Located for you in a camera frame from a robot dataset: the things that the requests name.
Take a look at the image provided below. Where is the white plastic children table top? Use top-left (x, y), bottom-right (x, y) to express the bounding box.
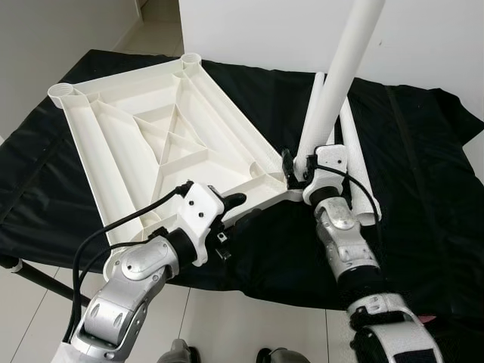
top-left (47, 52), bottom-right (305, 254)

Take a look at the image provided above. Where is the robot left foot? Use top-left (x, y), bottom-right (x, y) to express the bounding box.
top-left (155, 339), bottom-right (201, 363)

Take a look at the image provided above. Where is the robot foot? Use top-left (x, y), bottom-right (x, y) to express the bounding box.
top-left (155, 339), bottom-right (201, 363)
top-left (256, 346), bottom-right (311, 363)

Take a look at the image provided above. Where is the black tablecloth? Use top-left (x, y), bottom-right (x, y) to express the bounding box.
top-left (0, 49), bottom-right (484, 363)

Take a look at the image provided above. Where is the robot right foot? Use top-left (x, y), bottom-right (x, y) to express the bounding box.
top-left (256, 346), bottom-right (311, 363)

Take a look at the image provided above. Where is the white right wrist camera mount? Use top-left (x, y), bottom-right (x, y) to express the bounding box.
top-left (302, 145), bottom-right (350, 205)

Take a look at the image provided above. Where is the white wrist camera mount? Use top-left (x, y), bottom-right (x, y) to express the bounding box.
top-left (302, 145), bottom-right (350, 205)
top-left (175, 181), bottom-right (226, 265)

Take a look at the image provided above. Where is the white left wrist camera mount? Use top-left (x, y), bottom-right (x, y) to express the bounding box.
top-left (175, 181), bottom-right (226, 265)

